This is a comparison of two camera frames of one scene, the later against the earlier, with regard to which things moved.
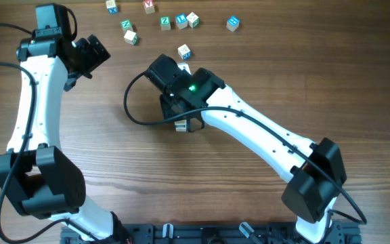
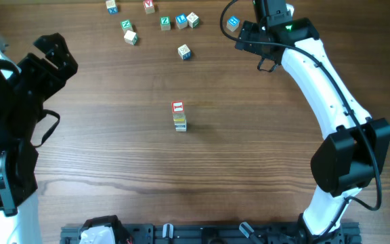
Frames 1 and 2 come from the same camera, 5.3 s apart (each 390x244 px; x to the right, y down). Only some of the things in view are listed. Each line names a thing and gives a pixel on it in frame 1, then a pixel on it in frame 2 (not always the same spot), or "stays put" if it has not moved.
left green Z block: x=126 y=25 stays put
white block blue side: x=181 y=129 stays put
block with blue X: x=112 y=8 stays put
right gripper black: x=166 y=108 -> x=248 y=32
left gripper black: x=95 y=57 -> x=54 y=78
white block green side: x=131 y=37 stays put
